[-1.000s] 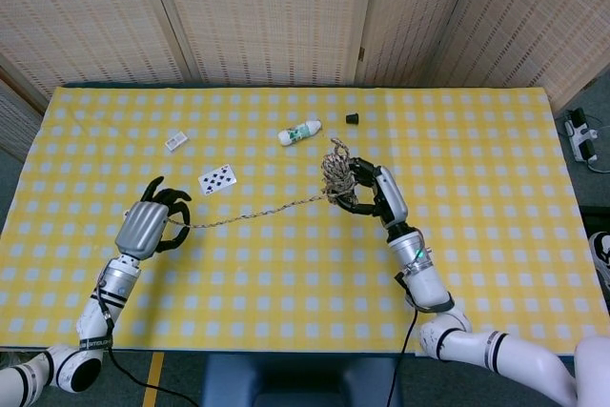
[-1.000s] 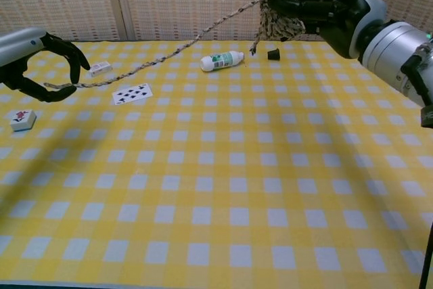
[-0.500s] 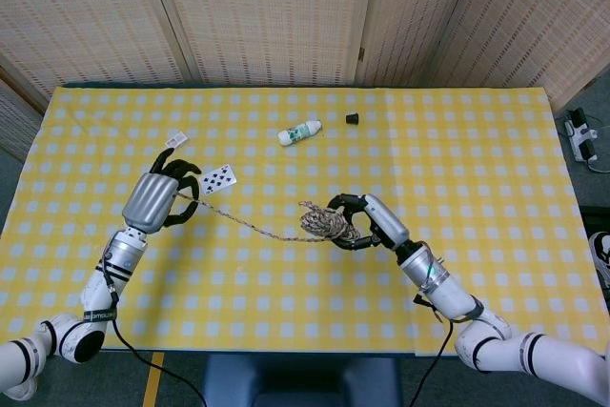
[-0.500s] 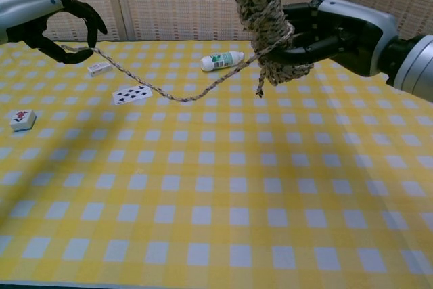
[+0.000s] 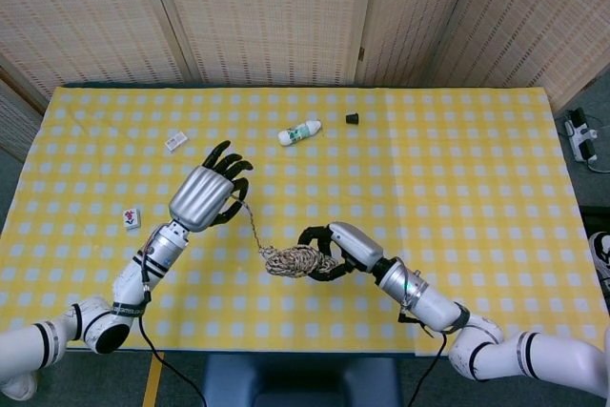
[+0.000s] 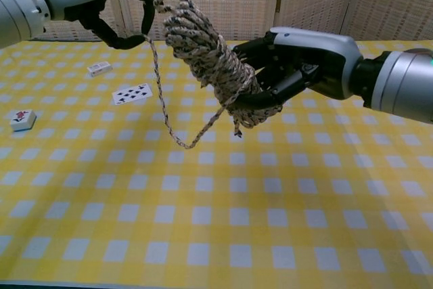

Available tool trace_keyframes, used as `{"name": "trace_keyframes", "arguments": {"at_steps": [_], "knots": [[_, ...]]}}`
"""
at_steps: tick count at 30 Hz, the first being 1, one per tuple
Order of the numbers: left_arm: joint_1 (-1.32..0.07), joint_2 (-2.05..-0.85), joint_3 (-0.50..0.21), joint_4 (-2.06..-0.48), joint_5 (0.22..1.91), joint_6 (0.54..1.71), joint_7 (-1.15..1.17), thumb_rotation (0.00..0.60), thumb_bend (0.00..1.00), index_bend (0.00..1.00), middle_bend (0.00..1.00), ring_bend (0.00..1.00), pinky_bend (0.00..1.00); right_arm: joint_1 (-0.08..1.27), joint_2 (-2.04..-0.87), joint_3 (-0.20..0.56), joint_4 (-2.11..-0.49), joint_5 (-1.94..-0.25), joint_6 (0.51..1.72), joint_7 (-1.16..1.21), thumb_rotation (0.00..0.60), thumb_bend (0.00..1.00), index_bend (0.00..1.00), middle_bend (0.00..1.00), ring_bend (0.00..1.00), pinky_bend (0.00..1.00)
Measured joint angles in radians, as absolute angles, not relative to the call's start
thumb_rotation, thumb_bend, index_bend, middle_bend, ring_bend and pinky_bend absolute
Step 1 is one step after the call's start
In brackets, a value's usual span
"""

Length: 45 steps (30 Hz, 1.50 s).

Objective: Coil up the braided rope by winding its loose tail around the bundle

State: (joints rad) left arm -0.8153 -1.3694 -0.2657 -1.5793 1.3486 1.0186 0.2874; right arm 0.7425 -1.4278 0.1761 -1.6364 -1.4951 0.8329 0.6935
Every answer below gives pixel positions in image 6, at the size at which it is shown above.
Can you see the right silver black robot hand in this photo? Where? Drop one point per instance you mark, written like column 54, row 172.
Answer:
column 321, row 55

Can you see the yellow white checkered tablecloth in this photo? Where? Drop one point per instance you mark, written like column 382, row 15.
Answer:
column 216, row 207

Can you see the brass screen hinge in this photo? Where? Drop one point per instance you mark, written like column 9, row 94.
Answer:
column 279, row 3

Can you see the small white printed box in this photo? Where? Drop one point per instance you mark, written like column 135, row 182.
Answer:
column 99, row 68

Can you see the nine of spades playing card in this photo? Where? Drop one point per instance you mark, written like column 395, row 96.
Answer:
column 132, row 94

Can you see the white mahjong tile red flower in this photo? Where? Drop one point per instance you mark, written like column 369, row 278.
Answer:
column 22, row 120

